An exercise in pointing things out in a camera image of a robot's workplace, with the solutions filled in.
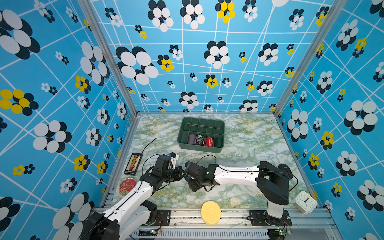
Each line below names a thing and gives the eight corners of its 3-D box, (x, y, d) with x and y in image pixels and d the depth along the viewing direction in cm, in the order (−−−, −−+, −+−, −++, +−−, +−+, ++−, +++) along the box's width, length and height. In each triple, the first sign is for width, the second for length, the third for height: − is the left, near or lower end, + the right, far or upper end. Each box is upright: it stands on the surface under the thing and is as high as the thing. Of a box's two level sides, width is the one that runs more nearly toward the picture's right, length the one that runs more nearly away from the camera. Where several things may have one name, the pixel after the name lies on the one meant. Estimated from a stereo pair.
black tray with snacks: (125, 174, 90) (123, 173, 89) (133, 154, 99) (132, 152, 97) (135, 175, 90) (134, 173, 88) (142, 154, 99) (141, 153, 97)
